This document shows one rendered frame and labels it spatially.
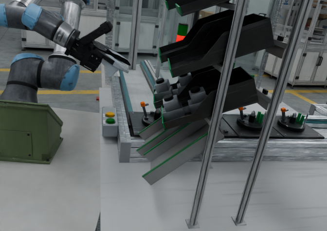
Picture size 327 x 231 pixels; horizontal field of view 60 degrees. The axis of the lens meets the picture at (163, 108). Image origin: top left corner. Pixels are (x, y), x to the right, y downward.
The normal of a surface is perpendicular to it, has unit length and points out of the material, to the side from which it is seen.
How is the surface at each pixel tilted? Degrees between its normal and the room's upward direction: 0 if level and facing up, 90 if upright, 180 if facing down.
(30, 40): 90
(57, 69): 54
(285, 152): 90
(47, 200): 0
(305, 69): 90
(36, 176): 0
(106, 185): 0
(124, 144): 90
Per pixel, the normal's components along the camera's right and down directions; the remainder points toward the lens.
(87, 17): 0.34, 0.42
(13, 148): 0.05, 0.40
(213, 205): 0.13, -0.91
